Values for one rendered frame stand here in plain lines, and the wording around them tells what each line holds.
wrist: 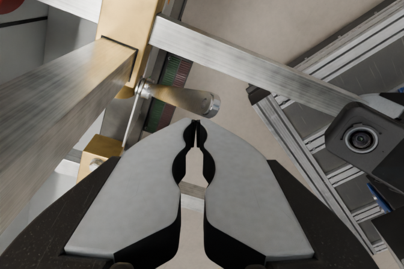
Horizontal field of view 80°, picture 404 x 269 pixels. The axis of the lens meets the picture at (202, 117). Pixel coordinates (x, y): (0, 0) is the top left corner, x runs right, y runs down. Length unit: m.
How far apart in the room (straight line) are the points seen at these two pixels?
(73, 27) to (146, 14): 0.32
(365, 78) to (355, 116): 0.93
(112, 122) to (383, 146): 0.43
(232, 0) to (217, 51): 0.87
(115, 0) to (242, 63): 0.14
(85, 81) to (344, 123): 0.19
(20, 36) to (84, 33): 0.11
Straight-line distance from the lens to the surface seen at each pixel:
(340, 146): 0.23
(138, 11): 0.26
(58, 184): 0.79
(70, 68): 0.18
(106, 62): 0.21
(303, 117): 1.12
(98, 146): 0.40
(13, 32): 0.51
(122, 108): 0.49
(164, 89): 0.22
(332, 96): 0.32
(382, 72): 1.18
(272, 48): 1.19
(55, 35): 0.58
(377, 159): 0.24
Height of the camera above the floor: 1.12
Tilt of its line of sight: 62 degrees down
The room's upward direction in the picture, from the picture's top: 180 degrees clockwise
